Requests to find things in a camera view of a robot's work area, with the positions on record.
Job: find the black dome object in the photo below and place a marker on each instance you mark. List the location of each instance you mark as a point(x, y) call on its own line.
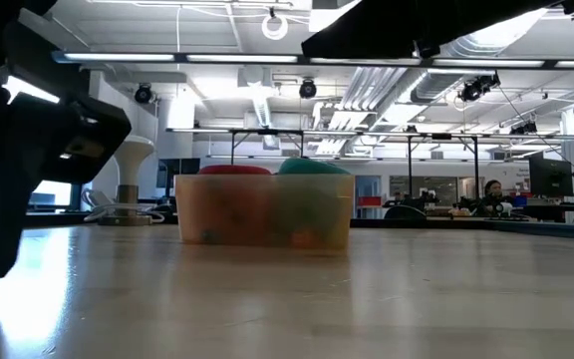
point(404, 214)

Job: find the dark screen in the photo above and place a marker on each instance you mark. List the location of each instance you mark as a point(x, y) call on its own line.
point(177, 169)

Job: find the black computer monitor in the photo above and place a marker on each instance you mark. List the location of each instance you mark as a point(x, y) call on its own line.
point(550, 177)

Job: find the large red foam die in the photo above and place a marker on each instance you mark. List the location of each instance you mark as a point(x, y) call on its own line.
point(234, 170)

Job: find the ceiling light rail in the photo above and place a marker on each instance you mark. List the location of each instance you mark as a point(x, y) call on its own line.
point(242, 58)

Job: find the white pedestal stool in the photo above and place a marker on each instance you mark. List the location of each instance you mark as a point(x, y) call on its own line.
point(132, 154)

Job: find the translucent orange plastic bin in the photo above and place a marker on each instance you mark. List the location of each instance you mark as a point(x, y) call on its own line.
point(267, 209)

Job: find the black ceiling camera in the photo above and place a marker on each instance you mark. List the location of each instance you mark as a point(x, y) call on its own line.
point(143, 94)
point(307, 89)
point(476, 87)
point(523, 128)

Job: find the person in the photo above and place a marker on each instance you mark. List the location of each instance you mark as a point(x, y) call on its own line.
point(493, 192)

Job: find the red box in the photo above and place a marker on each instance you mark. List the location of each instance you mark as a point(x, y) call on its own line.
point(369, 201)

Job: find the black metal rig frame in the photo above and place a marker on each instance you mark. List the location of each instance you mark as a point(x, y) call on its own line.
point(267, 131)
point(475, 164)

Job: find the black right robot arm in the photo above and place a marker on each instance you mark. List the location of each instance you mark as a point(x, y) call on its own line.
point(391, 25)

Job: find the dark desk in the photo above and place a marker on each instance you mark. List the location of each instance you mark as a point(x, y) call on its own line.
point(551, 209)

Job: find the large teal foam die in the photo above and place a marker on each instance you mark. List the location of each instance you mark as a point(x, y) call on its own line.
point(312, 167)

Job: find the black table frame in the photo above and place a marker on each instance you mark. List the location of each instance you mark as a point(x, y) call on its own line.
point(516, 227)

